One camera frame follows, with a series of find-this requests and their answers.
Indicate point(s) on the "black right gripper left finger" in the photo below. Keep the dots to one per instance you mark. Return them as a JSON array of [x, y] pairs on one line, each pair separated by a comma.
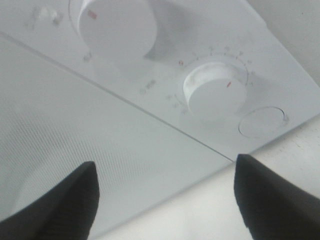
[[66, 212]]

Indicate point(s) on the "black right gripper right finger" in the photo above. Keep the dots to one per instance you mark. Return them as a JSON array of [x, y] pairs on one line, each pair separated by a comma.
[[271, 207]]

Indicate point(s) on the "round white door button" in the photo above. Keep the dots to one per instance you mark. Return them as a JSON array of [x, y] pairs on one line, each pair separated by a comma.
[[262, 122]]

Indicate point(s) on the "white microwave door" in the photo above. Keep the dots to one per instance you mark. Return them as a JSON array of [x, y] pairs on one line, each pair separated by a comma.
[[51, 121]]

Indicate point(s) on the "white timer knob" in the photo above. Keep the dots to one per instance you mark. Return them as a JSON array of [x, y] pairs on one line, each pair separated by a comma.
[[214, 90]]

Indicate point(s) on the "white microwave oven body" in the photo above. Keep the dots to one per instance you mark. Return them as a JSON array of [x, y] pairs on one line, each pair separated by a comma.
[[190, 33]]

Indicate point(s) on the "upper white power knob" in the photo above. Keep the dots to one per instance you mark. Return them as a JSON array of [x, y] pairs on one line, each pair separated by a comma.
[[123, 30]]

